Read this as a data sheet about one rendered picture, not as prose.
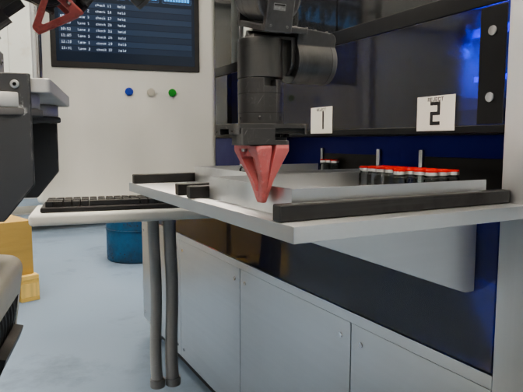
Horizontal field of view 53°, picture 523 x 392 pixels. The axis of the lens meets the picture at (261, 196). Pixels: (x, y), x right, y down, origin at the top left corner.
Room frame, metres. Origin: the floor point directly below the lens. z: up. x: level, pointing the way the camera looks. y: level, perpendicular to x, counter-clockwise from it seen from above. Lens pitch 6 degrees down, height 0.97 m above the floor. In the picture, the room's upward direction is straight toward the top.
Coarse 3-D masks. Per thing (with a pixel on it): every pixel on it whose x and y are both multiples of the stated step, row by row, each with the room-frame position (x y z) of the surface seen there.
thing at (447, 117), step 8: (432, 96) 0.92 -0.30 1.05; (440, 96) 0.90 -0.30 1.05; (448, 96) 0.88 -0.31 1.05; (424, 104) 0.93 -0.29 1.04; (448, 104) 0.88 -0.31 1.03; (424, 112) 0.93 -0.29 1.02; (440, 112) 0.90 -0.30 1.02; (448, 112) 0.88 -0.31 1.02; (424, 120) 0.93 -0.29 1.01; (440, 120) 0.90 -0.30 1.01; (448, 120) 0.88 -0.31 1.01; (416, 128) 0.95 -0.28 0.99; (424, 128) 0.93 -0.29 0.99; (432, 128) 0.91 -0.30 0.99; (440, 128) 0.90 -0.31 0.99; (448, 128) 0.88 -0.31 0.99
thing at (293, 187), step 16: (224, 176) 0.86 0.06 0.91; (240, 176) 0.87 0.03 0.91; (288, 176) 0.92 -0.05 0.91; (304, 176) 0.93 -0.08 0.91; (320, 176) 0.95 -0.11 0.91; (336, 176) 0.96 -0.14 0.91; (352, 176) 0.98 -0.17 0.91; (224, 192) 0.80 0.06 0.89; (240, 192) 0.74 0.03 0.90; (272, 192) 0.66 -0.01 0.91; (288, 192) 0.63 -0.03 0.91; (304, 192) 0.63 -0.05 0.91; (320, 192) 0.64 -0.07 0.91; (336, 192) 0.65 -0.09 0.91; (352, 192) 0.66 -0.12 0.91; (368, 192) 0.67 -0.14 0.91; (384, 192) 0.69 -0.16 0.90; (400, 192) 0.70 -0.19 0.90; (416, 192) 0.71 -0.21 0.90; (432, 192) 0.73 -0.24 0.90; (256, 208) 0.70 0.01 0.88
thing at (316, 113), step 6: (312, 108) 1.24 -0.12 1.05; (318, 108) 1.22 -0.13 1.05; (324, 108) 1.20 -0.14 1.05; (330, 108) 1.18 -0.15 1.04; (312, 114) 1.24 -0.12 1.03; (318, 114) 1.22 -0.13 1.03; (324, 114) 1.20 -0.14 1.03; (330, 114) 1.18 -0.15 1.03; (312, 120) 1.24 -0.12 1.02; (318, 120) 1.22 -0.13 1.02; (324, 120) 1.20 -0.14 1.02; (330, 120) 1.18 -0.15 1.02; (312, 126) 1.24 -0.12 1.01; (318, 126) 1.22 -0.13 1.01; (324, 126) 1.20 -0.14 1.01; (330, 126) 1.18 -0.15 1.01; (312, 132) 1.24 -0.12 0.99; (318, 132) 1.22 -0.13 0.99; (324, 132) 1.20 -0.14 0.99; (330, 132) 1.18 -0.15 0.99
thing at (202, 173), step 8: (200, 168) 1.17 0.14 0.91; (208, 168) 1.13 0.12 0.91; (216, 168) 1.22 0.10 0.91; (224, 168) 1.23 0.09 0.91; (232, 168) 1.24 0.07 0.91; (280, 168) 1.30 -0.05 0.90; (288, 168) 1.31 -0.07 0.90; (296, 168) 1.32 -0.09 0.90; (304, 168) 1.34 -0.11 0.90; (312, 168) 1.35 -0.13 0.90; (200, 176) 1.17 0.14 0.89; (208, 176) 1.13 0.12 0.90; (216, 176) 1.09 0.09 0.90
